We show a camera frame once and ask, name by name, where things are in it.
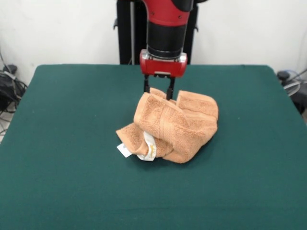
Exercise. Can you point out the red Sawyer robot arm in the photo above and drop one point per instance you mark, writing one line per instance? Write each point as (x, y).
(166, 36)

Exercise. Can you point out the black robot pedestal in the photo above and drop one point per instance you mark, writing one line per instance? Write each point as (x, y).
(129, 36)

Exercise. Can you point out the black equipment box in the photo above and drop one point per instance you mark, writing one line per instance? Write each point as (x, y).
(301, 103)

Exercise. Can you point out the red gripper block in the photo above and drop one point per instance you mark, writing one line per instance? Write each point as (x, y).
(163, 68)

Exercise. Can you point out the dark green table cloth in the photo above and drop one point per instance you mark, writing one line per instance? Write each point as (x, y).
(72, 143)

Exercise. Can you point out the tan terry towel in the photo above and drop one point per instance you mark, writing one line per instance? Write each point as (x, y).
(180, 124)

